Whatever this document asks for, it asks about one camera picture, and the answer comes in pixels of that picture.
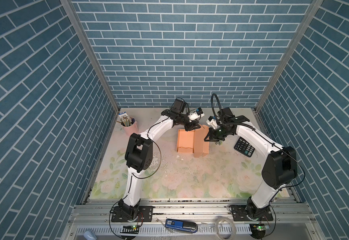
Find pink pen holder cup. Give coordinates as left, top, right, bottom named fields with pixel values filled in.
left=122, top=118, right=139, bottom=137

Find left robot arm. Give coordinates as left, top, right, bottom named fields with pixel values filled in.
left=118, top=98, right=204, bottom=219

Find light blue object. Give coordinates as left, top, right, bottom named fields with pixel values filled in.
left=83, top=229, right=97, bottom=240

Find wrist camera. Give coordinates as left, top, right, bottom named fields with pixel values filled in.
left=206, top=116, right=218, bottom=130
left=188, top=108, right=204, bottom=121

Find blue handheld device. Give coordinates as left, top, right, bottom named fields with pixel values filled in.
left=165, top=219, right=198, bottom=234

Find coiled white cable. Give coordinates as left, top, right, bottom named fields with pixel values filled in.
left=214, top=215, right=236, bottom=240

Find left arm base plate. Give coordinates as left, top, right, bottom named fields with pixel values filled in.
left=111, top=206, right=154, bottom=223

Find black Dexin desk calculator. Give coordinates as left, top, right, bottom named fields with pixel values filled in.
left=234, top=137, right=255, bottom=158

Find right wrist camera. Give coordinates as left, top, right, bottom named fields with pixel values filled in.
left=206, top=116, right=218, bottom=130

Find pens in cup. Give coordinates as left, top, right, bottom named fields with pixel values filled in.
left=118, top=112, right=133, bottom=127

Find pink paper box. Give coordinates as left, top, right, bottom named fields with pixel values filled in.
left=176, top=125, right=209, bottom=158

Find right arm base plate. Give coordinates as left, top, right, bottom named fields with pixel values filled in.
left=227, top=205, right=273, bottom=222

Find controller board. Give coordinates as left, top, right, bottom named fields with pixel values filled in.
left=249, top=224, right=266, bottom=240
left=120, top=225, right=140, bottom=240

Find right controller board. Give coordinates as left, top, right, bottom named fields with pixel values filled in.
left=249, top=224, right=266, bottom=240

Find left controller board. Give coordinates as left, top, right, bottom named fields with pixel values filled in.
left=120, top=225, right=140, bottom=240

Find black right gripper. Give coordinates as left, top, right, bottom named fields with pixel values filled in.
left=203, top=125, right=231, bottom=142

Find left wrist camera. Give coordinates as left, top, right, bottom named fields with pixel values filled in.
left=188, top=108, right=204, bottom=121

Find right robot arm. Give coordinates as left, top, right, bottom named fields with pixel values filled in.
left=204, top=108, right=297, bottom=214

